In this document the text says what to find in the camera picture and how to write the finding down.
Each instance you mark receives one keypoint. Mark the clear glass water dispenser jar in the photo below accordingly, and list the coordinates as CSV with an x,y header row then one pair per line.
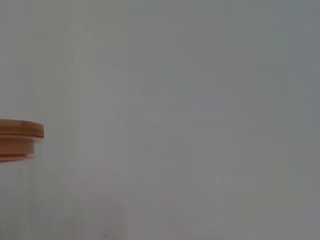
x,y
15,195

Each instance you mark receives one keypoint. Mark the round wooden jar lid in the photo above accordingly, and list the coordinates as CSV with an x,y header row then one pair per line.
x,y
20,131

